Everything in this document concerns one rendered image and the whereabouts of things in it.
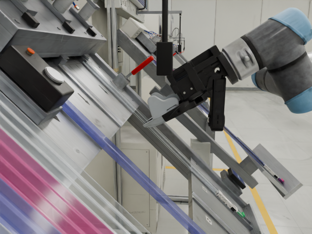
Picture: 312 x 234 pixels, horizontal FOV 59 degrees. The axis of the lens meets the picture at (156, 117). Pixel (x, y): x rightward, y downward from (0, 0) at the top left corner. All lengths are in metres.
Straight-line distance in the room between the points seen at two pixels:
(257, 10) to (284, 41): 7.78
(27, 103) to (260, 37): 0.41
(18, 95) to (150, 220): 1.47
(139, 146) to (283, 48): 1.11
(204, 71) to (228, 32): 7.60
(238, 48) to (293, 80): 0.12
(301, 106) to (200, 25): 7.56
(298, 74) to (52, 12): 0.44
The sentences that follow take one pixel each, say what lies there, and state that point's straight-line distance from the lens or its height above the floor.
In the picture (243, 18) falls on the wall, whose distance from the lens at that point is 8.24.
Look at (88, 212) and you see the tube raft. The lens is 0.27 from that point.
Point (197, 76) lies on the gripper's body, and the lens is 0.54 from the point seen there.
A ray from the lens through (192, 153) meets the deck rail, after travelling 0.70.
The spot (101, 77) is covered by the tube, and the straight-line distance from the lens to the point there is 0.59.
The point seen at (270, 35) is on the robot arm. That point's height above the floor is 1.14.
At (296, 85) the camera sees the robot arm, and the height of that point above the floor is 1.05.
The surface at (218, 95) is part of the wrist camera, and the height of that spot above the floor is 1.02.
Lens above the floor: 1.11
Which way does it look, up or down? 13 degrees down
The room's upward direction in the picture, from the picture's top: straight up
